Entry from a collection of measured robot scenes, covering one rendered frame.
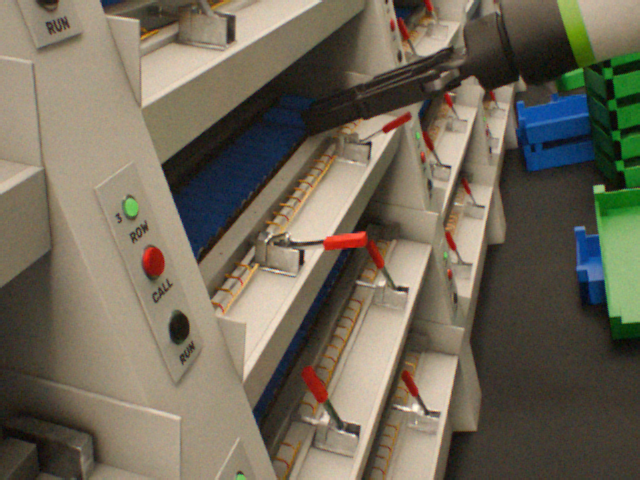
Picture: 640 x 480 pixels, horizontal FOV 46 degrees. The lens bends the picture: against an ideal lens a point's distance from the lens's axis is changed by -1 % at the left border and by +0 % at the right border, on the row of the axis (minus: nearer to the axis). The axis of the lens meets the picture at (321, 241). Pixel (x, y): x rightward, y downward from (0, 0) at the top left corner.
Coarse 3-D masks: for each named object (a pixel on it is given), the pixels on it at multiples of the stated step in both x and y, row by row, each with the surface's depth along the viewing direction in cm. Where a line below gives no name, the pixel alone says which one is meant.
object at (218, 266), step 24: (360, 120) 97; (312, 144) 84; (288, 168) 77; (312, 168) 81; (264, 192) 72; (288, 192) 75; (240, 216) 67; (264, 216) 68; (240, 240) 63; (216, 264) 59; (240, 264) 62; (216, 288) 59; (240, 288) 59
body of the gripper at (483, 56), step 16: (496, 16) 76; (464, 32) 76; (480, 32) 75; (496, 32) 74; (464, 48) 80; (480, 48) 75; (496, 48) 74; (448, 64) 76; (464, 64) 76; (480, 64) 75; (496, 64) 75; (480, 80) 76; (496, 80) 76; (512, 80) 77
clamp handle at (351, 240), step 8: (360, 232) 62; (288, 240) 63; (320, 240) 63; (328, 240) 62; (336, 240) 61; (344, 240) 61; (352, 240) 61; (360, 240) 61; (288, 248) 63; (296, 248) 63; (304, 248) 63; (312, 248) 62; (320, 248) 62; (328, 248) 62; (336, 248) 62; (344, 248) 61
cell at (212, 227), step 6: (180, 216) 67; (186, 222) 66; (192, 222) 66; (198, 222) 66; (204, 222) 66; (210, 222) 66; (186, 228) 66; (192, 228) 66; (198, 228) 66; (204, 228) 66; (210, 228) 66; (216, 228) 66; (216, 234) 66
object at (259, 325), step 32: (320, 96) 104; (320, 160) 86; (384, 160) 94; (320, 192) 79; (352, 192) 79; (288, 224) 72; (320, 224) 72; (352, 224) 80; (320, 256) 67; (256, 288) 61; (288, 288) 62; (224, 320) 48; (256, 320) 57; (288, 320) 60; (256, 352) 54; (256, 384) 54
